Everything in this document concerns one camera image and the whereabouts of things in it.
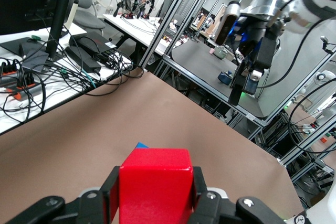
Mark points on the black flat box device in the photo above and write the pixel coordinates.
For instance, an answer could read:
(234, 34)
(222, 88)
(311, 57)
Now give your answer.
(92, 41)

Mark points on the blue wooden block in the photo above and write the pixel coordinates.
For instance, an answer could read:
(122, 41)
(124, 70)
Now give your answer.
(141, 145)

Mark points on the orange power strip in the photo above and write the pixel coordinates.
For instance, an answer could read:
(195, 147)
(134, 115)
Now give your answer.
(15, 73)

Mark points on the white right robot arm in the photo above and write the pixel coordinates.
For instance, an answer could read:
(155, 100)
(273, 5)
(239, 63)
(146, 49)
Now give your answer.
(267, 3)

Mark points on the red wooden block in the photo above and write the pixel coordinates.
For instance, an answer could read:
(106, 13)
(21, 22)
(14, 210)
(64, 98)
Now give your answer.
(155, 187)

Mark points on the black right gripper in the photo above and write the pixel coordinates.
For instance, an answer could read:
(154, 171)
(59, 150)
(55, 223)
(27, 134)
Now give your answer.
(252, 32)

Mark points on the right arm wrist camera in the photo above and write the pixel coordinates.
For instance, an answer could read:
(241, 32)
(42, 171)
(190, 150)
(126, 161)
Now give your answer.
(225, 24)

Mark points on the white round device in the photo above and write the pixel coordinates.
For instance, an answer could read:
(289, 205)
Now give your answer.
(324, 75)

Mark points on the pink cup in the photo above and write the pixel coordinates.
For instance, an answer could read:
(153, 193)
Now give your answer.
(211, 51)

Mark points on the grey office chair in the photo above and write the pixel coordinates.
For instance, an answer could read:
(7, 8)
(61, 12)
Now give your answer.
(89, 19)

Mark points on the brown table cover sheet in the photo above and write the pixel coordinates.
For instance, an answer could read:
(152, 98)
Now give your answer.
(105, 129)

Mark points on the blue round object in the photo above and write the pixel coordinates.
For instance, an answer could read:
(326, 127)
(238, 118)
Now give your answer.
(224, 78)

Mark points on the black monitor base plate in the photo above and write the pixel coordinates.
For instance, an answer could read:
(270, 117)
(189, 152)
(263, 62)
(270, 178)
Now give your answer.
(15, 45)

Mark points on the white work table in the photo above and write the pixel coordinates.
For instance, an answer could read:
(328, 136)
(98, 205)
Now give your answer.
(136, 30)

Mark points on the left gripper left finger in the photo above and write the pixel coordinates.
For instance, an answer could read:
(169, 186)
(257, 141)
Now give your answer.
(110, 203)

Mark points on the black power adapter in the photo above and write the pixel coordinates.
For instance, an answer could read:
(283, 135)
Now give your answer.
(81, 60)

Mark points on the white side desk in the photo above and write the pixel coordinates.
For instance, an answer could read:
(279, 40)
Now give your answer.
(10, 119)

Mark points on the aluminium frame post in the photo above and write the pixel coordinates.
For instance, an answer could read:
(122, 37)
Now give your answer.
(168, 19)

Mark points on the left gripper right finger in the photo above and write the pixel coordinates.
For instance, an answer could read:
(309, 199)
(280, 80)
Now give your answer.
(210, 208)

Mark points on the black monitor stand pole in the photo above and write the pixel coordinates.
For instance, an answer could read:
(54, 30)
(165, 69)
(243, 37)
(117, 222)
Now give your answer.
(59, 19)

